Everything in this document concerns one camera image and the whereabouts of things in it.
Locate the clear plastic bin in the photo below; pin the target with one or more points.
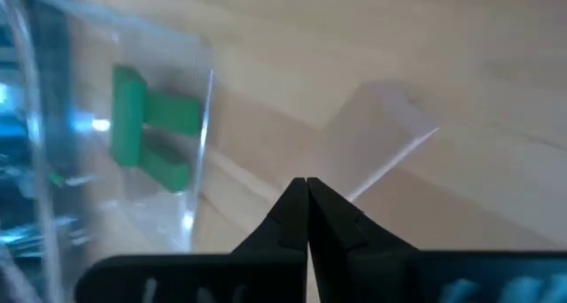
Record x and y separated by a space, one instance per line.
177 59
376 130

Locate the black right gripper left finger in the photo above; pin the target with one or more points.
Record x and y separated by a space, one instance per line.
248 276

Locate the green block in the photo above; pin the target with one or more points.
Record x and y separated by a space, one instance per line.
128 117
175 114
166 170

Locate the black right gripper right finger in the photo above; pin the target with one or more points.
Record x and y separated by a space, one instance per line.
376 276

